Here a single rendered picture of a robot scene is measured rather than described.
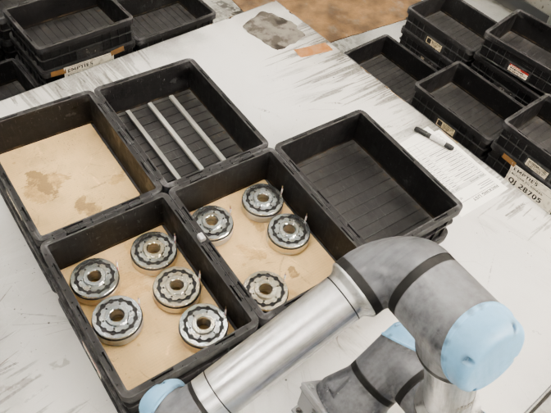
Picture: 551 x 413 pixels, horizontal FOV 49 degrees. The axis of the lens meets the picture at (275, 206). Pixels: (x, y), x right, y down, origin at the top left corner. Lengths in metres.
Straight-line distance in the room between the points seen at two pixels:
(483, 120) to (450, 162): 0.76
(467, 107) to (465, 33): 0.56
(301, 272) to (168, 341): 0.34
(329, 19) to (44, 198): 2.50
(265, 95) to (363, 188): 0.57
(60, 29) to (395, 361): 1.95
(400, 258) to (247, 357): 0.25
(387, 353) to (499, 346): 0.46
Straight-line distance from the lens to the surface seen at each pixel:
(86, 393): 1.42
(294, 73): 2.13
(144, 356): 1.30
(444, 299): 0.81
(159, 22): 2.88
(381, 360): 1.24
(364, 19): 3.78
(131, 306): 1.32
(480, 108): 2.75
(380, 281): 0.84
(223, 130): 1.69
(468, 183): 1.92
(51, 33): 2.65
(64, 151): 1.66
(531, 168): 2.40
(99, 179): 1.58
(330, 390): 1.28
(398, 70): 2.99
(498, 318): 0.81
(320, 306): 0.85
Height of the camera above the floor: 2.00
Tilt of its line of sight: 50 degrees down
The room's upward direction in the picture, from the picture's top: 10 degrees clockwise
